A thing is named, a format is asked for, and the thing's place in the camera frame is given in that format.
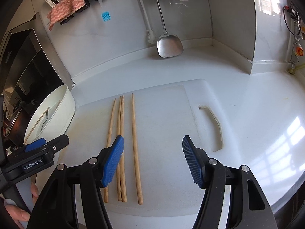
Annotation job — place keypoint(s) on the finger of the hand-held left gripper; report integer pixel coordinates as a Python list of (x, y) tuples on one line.
[(58, 143), (35, 145)]

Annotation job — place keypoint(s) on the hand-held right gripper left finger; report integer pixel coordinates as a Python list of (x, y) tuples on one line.
[(114, 157)]

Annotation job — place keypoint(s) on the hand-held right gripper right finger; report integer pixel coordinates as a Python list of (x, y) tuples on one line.
[(193, 162)]

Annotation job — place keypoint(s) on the wooden chopstick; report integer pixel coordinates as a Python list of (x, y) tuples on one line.
[(110, 124), (122, 114), (119, 119), (134, 136), (35, 127)]

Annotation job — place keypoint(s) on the metal fork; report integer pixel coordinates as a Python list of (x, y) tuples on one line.
[(47, 118)]

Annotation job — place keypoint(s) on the white bowl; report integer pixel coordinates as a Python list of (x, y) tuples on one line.
[(64, 114)]

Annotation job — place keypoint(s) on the person's left hand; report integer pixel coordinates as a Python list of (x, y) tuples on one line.
[(19, 213)]

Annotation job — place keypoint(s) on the dark cooking pot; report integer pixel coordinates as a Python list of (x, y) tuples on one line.
[(15, 126)]

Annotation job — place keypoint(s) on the glass pot lid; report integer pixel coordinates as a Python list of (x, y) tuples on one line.
[(12, 119)]

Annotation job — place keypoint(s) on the white cutting board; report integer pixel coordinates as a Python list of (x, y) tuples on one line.
[(162, 124)]

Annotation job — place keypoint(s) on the range hood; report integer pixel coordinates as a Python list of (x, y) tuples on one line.
[(21, 45)]

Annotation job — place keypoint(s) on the metal spatula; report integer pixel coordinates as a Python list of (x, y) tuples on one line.
[(169, 45)]

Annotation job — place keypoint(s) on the white bottle brush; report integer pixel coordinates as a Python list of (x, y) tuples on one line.
[(150, 37)]

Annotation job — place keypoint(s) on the pink dish cloth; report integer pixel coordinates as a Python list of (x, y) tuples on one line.
[(66, 9)]

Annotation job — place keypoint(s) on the blue silicone brush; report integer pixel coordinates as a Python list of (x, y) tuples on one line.
[(105, 16)]

